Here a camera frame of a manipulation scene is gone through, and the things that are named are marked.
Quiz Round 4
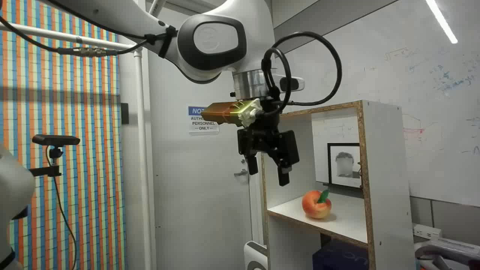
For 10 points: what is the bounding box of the white vertical pole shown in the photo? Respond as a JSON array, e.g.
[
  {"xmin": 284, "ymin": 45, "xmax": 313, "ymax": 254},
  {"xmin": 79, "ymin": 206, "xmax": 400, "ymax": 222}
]
[{"xmin": 131, "ymin": 47, "xmax": 155, "ymax": 270}]

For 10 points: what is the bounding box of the silver door handle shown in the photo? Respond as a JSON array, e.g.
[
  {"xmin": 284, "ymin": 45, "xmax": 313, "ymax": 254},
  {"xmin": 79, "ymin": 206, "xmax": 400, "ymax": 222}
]
[{"xmin": 233, "ymin": 168, "xmax": 253, "ymax": 186}]

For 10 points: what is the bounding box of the red orange peach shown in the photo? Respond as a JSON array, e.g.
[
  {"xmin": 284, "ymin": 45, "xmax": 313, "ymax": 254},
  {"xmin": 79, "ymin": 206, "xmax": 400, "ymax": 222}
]
[{"xmin": 301, "ymin": 188, "xmax": 335, "ymax": 222}]

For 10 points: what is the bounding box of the long ceiling light tube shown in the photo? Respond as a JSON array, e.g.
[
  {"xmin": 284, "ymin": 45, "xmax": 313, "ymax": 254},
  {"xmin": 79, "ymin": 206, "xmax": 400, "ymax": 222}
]
[{"xmin": 425, "ymin": 0, "xmax": 460, "ymax": 47}]

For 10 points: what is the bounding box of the black wall switch box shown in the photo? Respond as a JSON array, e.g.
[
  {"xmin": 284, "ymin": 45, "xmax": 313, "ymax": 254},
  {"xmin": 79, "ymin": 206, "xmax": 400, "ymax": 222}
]
[{"xmin": 119, "ymin": 102, "xmax": 131, "ymax": 126}]

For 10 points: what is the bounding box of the grey curved tube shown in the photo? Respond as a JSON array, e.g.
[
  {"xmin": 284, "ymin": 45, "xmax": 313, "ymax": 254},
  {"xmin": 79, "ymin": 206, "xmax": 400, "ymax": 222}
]
[{"xmin": 413, "ymin": 239, "xmax": 480, "ymax": 270}]

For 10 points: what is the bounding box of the white wall box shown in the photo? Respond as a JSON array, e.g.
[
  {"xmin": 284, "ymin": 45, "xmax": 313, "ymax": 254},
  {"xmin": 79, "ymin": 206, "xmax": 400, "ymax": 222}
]
[{"xmin": 413, "ymin": 224, "xmax": 445, "ymax": 243}]

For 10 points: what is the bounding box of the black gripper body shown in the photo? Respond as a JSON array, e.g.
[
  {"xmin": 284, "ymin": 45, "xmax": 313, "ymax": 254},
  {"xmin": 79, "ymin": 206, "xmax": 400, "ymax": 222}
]
[{"xmin": 236, "ymin": 98, "xmax": 302, "ymax": 171}]

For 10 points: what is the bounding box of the black looped gripper cable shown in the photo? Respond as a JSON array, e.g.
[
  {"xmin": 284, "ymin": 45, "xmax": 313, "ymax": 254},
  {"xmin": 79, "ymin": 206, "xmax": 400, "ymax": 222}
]
[{"xmin": 260, "ymin": 30, "xmax": 346, "ymax": 117}]

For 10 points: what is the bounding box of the white rounded robot part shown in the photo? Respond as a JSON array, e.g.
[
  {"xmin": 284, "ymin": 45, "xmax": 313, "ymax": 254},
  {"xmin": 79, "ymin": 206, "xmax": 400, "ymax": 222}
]
[{"xmin": 0, "ymin": 147, "xmax": 38, "ymax": 270}]

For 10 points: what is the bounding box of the blue white door sign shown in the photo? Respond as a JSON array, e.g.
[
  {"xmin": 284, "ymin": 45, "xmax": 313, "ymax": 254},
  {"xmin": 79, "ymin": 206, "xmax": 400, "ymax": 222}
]
[{"xmin": 188, "ymin": 105, "xmax": 221, "ymax": 135}]

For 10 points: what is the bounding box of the colourful striped curtain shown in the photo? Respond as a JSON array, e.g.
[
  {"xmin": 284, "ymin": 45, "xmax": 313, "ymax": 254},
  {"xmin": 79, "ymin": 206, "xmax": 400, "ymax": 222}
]
[{"xmin": 0, "ymin": 0, "xmax": 128, "ymax": 270}]

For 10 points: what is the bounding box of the white chipboard shelf unit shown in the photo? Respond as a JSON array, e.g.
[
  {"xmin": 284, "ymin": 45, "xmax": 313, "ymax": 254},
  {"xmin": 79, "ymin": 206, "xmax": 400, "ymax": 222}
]
[{"xmin": 260, "ymin": 99, "xmax": 419, "ymax": 270}]

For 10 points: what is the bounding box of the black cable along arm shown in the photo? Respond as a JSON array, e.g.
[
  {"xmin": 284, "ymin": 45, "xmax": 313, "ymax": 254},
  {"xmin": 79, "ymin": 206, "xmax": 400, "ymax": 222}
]
[{"xmin": 0, "ymin": 14, "xmax": 178, "ymax": 59}]

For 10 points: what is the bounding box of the white grey robot base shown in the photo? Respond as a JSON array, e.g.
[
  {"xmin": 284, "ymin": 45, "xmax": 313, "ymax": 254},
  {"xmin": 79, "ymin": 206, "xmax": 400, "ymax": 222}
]
[{"xmin": 242, "ymin": 240, "xmax": 271, "ymax": 270}]

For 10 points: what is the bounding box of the black framed portrait picture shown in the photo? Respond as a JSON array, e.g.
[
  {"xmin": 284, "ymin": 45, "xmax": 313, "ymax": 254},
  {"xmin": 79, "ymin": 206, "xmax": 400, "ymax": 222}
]
[{"xmin": 328, "ymin": 141, "xmax": 364, "ymax": 191}]

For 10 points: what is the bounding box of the black camera on stand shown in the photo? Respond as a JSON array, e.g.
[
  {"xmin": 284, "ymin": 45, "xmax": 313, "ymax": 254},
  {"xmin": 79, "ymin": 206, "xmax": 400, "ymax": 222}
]
[{"xmin": 29, "ymin": 134, "xmax": 83, "ymax": 180}]

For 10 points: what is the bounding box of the thin black camera cable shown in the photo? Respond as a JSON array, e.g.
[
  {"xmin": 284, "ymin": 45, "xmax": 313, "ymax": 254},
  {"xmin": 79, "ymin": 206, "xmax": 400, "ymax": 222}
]
[{"xmin": 49, "ymin": 174, "xmax": 80, "ymax": 270}]

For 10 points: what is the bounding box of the white horizontal bar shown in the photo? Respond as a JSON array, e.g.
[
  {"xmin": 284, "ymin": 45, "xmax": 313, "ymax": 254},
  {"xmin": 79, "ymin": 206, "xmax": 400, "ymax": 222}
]
[{"xmin": 0, "ymin": 21, "xmax": 140, "ymax": 53}]

